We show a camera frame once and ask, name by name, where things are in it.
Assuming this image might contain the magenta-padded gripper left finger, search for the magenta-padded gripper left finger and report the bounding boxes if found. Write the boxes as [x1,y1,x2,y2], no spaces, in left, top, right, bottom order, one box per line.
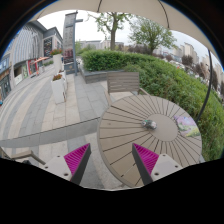
[40,143,92,186]

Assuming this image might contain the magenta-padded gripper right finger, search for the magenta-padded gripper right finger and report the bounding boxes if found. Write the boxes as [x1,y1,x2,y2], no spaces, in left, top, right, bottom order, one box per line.
[131,143,184,187]

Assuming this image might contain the floral print mouse pad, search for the floral print mouse pad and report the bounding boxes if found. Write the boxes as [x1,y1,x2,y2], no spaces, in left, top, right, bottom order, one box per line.
[172,115,202,139]

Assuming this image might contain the wooden slat chair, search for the wooden slat chair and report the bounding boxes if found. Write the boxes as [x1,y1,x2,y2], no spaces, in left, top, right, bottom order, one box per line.
[0,147,46,166]
[106,71,150,102]

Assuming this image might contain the low white flower planter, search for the low white flower planter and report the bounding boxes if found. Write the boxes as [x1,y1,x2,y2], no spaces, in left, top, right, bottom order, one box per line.
[50,73,68,105]

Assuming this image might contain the green hedge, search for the green hedge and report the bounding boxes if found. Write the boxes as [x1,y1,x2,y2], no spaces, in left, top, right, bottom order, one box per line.
[80,49,224,162]

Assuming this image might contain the black curved parasol pole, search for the black curved parasol pole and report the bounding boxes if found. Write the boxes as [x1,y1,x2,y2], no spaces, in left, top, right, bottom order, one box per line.
[194,49,214,123]

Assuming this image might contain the tall white flower planter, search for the tall white flower planter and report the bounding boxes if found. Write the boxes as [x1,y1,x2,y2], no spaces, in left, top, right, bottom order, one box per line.
[49,49,64,76]

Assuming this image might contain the distant apartment buildings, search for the distant apartment buildings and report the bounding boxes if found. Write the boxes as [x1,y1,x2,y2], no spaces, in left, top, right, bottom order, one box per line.
[153,41,224,88]

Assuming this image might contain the grey shopfront building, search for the grey shopfront building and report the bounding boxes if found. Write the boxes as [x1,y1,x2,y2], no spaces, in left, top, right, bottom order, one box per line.
[0,20,64,102]

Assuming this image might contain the grey sign pillar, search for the grey sign pillar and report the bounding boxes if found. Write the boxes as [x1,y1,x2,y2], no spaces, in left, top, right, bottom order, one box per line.
[62,11,84,76]

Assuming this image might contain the round-crowned tree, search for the round-crowned tree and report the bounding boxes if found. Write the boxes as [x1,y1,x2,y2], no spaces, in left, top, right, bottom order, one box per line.
[128,16,178,55]

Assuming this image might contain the thin leaning tree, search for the thin leaning tree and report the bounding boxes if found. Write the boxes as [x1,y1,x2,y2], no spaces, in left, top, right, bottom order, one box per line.
[88,12,134,52]

